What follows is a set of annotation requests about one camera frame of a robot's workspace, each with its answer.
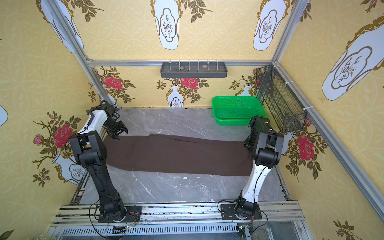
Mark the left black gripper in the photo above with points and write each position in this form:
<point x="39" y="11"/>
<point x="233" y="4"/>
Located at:
<point x="113" y="126"/>

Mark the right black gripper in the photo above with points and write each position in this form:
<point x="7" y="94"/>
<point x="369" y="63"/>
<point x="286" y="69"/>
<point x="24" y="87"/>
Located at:
<point x="249" y="142"/>

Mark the dark brown long pants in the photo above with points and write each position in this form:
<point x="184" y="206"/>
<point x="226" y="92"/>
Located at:
<point x="178" y="155"/>

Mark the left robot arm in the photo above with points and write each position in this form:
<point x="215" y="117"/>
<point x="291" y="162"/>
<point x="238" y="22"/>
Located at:
<point x="91" y="153"/>

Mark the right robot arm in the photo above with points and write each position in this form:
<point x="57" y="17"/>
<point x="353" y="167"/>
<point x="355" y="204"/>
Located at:
<point x="265" y="146"/>

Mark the green plastic basket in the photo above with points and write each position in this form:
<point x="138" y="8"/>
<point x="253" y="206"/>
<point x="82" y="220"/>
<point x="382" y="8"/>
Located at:
<point x="236" y="110"/>

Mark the black wire mesh basket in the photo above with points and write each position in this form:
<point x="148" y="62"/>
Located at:
<point x="284" y="107"/>

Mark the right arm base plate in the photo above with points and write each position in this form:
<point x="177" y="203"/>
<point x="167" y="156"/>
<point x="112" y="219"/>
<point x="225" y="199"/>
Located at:
<point x="229" y="211"/>

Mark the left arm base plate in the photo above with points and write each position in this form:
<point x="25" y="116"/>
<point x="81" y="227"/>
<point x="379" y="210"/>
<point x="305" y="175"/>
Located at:
<point x="132" y="215"/>

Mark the grey wall shelf tray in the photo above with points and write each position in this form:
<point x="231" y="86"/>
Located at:
<point x="194" y="69"/>

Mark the aluminium front rail frame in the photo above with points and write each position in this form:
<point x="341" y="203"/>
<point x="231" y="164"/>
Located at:
<point x="280" y="220"/>

